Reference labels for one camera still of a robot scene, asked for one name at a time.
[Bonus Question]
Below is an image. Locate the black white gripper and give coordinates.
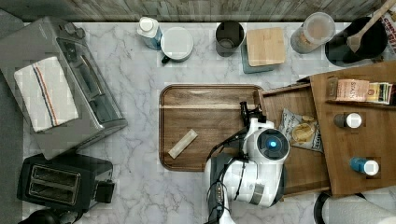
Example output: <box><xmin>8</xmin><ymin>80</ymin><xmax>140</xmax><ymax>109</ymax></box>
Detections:
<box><xmin>239</xmin><ymin>102</ymin><xmax>275</xmax><ymax>144</ymax></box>

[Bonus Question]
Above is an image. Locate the wooden drawer with black handle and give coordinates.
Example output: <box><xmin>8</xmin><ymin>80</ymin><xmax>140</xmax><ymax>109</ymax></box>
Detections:
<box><xmin>253</xmin><ymin>84</ymin><xmax>331</xmax><ymax>197</ymax></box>

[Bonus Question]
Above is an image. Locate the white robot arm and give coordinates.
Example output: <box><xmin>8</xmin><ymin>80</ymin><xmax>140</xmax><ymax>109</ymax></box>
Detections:
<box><xmin>204</xmin><ymin>102</ymin><xmax>290</xmax><ymax>224</ymax></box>

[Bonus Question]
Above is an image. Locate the wooden drawer cabinet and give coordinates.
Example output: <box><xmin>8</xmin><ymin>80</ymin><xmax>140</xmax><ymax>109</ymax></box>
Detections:
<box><xmin>307</xmin><ymin>61</ymin><xmax>396</xmax><ymax>197</ymax></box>

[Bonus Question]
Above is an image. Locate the chip snack bag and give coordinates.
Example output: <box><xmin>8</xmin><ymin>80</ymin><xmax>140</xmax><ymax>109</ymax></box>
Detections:
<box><xmin>278</xmin><ymin>108</ymin><xmax>324</xmax><ymax>153</ymax></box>

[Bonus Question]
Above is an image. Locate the wooden cutting board tray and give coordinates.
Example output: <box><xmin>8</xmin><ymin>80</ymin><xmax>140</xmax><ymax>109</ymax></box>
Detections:
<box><xmin>159</xmin><ymin>84</ymin><xmax>261</xmax><ymax>172</ymax></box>

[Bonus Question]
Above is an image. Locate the light wooden block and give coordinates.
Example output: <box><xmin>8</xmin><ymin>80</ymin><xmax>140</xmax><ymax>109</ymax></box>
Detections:
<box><xmin>168</xmin><ymin>129</ymin><xmax>198</xmax><ymax>159</ymax></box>

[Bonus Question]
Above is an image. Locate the teal canister with wooden lid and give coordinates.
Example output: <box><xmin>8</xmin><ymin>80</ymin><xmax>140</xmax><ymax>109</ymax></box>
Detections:
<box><xmin>241</xmin><ymin>27</ymin><xmax>286</xmax><ymax>74</ymax></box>

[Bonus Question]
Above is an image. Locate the dark grey tumbler cup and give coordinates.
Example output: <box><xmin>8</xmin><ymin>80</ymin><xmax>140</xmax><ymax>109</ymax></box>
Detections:
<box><xmin>215</xmin><ymin>21</ymin><xmax>245</xmax><ymax>57</ymax></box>

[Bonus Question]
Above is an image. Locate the grey spice shaker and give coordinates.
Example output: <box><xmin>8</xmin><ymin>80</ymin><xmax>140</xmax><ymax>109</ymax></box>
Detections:
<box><xmin>333</xmin><ymin>113</ymin><xmax>362</xmax><ymax>129</ymax></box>

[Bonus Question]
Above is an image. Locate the black utensil holder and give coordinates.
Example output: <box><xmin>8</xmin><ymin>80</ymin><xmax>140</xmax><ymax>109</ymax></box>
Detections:
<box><xmin>324</xmin><ymin>16</ymin><xmax>389</xmax><ymax>68</ymax></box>

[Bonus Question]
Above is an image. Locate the mug with white lid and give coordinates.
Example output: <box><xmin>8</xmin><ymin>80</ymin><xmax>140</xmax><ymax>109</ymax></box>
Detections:
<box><xmin>161</xmin><ymin>27</ymin><xmax>194</xmax><ymax>64</ymax></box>

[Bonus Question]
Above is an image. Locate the clear plastic lidded jar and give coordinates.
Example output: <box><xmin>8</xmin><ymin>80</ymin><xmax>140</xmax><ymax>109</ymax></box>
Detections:
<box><xmin>290</xmin><ymin>12</ymin><xmax>335</xmax><ymax>54</ymax></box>

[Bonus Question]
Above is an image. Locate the black paper towel holder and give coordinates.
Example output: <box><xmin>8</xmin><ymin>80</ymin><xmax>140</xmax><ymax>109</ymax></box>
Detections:
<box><xmin>314</xmin><ymin>192</ymin><xmax>367</xmax><ymax>224</ymax></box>

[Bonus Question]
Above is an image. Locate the wooden spoon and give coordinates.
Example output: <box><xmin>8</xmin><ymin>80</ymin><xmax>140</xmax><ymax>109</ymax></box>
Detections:
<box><xmin>346</xmin><ymin>0</ymin><xmax>396</xmax><ymax>52</ymax></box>

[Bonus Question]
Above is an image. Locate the blue spice shaker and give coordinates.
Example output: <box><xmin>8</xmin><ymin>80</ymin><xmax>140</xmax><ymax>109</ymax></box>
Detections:
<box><xmin>349</xmin><ymin>157</ymin><xmax>379</xmax><ymax>175</ymax></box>

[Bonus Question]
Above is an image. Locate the paper towel roll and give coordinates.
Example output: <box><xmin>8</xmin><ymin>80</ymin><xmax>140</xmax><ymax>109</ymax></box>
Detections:
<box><xmin>320</xmin><ymin>196</ymin><xmax>396</xmax><ymax>224</ymax></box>

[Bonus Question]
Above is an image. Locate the cinnamon cereal box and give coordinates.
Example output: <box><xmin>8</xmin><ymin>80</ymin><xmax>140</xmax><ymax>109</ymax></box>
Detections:
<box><xmin>380</xmin><ymin>6</ymin><xmax>396</xmax><ymax>59</ymax></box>

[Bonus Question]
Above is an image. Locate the black two-slot toaster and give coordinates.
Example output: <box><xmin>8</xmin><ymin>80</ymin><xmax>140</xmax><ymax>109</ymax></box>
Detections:
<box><xmin>17</xmin><ymin>154</ymin><xmax>115</xmax><ymax>213</ymax></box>

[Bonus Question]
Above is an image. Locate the white striped folded towel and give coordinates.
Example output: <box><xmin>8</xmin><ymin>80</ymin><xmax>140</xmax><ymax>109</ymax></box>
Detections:
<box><xmin>14</xmin><ymin>56</ymin><xmax>78</xmax><ymax>133</ymax></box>

